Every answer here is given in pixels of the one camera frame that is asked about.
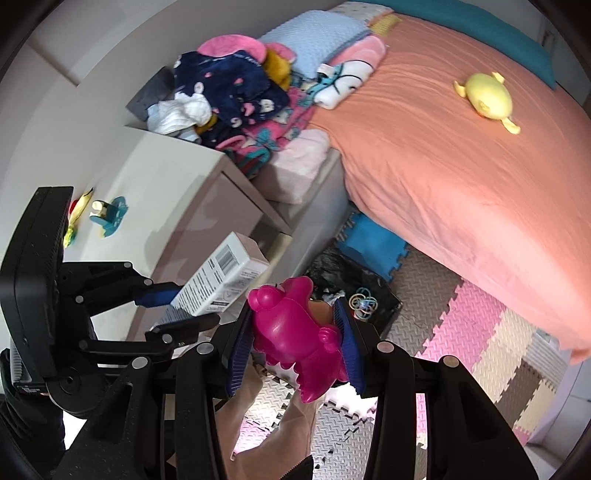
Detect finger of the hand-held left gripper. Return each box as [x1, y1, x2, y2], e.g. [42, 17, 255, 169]
[60, 261, 183, 319]
[81, 314, 221, 365]

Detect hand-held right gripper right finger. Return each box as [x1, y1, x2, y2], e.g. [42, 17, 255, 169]
[333, 298, 539, 480]

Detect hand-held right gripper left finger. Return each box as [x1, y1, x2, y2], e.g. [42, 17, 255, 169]
[53, 308, 257, 480]

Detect magenta plastic toy figure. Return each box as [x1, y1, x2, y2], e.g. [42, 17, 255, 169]
[248, 277, 347, 404]

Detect white cardboard box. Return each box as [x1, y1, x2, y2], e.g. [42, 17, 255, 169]
[171, 232, 270, 317]

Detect black plastic bag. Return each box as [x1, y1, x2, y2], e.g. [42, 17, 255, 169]
[305, 247, 402, 333]

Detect colourful rubber rings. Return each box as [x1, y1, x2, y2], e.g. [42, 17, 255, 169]
[348, 287, 380, 319]

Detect small teal toy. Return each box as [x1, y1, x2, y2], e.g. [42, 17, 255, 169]
[90, 196, 127, 238]

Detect yellow toy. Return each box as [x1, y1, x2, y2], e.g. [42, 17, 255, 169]
[64, 187, 95, 245]

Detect teal foam mat tile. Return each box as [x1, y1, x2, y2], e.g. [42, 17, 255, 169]
[339, 212, 411, 282]

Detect colourful foam floor mat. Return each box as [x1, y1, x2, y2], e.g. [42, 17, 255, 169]
[231, 249, 578, 480]

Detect white nightstand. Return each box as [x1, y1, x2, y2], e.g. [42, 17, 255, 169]
[65, 126, 294, 342]

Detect white cloth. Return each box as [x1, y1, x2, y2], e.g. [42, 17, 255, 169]
[147, 92, 213, 137]

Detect light pink fuzzy cushion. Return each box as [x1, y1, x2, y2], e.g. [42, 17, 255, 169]
[253, 128, 331, 205]

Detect dark grey box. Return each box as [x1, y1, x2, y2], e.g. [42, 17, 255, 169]
[127, 67, 176, 121]

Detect bed with orange sheet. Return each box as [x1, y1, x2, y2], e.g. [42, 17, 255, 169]
[272, 11, 591, 365]

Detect pink patterned blanket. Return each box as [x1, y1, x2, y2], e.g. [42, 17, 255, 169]
[226, 85, 319, 178]

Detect navy patterned garment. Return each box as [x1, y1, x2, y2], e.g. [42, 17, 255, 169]
[173, 51, 291, 148]

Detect pink white folded garment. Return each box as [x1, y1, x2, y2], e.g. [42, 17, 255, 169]
[314, 34, 386, 110]

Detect yellow plush turtle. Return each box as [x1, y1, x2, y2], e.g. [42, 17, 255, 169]
[453, 71, 522, 136]

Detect light blue pillow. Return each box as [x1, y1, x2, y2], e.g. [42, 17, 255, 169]
[257, 10, 370, 79]

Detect teal blanket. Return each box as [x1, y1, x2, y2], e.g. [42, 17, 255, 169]
[369, 0, 557, 90]

